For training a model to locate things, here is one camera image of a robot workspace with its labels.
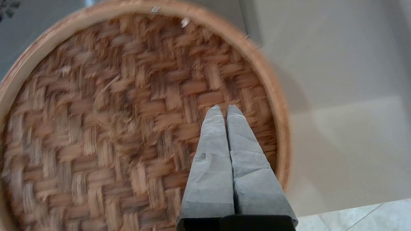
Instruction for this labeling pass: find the right gripper grey padded left finger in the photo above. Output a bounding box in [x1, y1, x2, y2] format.
[180, 104, 235, 219]

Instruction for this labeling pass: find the right gripper grey padded right finger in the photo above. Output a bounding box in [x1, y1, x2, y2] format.
[226, 104, 297, 222]

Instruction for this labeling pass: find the woven bamboo steamer lid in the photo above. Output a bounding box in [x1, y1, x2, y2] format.
[0, 0, 292, 231]

